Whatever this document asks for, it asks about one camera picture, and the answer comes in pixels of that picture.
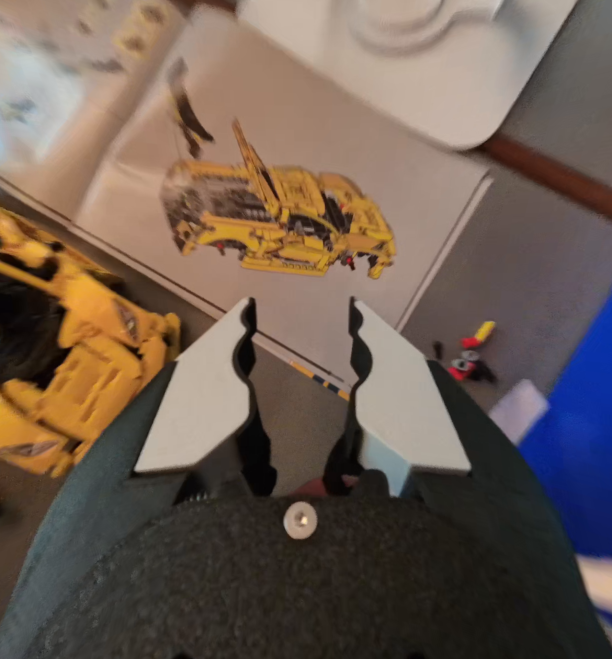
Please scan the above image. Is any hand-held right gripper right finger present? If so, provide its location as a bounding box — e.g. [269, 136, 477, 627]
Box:
[322, 297, 473, 497]

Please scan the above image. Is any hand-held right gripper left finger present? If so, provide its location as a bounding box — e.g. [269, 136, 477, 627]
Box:
[133, 297, 278, 496]

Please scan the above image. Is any grey desk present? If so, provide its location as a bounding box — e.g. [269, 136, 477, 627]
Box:
[0, 0, 612, 659]

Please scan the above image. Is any cluster of red black bricks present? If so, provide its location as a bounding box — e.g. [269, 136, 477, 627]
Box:
[432, 320, 498, 384]

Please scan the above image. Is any yellow toy brick car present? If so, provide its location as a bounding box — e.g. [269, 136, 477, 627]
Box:
[0, 190, 182, 477]

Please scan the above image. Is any blue plastic bin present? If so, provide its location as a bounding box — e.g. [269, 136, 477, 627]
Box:
[517, 257, 612, 659]

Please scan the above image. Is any building instruction booklet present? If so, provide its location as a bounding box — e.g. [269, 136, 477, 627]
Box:
[0, 0, 493, 402]

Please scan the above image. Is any instruction card on stand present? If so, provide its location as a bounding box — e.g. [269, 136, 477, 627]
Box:
[236, 0, 580, 151]

